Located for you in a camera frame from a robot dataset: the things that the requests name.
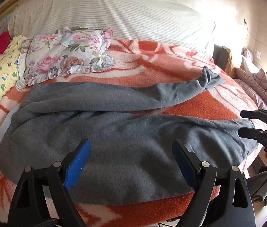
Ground white striped bolster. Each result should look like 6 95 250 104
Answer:
8 0 216 57

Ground grey cloth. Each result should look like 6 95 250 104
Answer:
246 170 267 206

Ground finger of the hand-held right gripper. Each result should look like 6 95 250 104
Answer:
238 127 267 145
240 109 267 124

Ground floral ruffled pillow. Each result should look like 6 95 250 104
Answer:
15 26 116 90

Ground light blue cloth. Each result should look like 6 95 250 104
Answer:
0 105 21 148

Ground grey pants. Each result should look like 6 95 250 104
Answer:
0 66 257 206

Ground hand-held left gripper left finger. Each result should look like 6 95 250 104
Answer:
8 139 92 227

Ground pink striped bedding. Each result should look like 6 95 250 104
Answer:
233 48 267 114

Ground orange and white blanket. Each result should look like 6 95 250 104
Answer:
0 39 266 227

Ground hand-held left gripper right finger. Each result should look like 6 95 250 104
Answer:
172 139 257 227

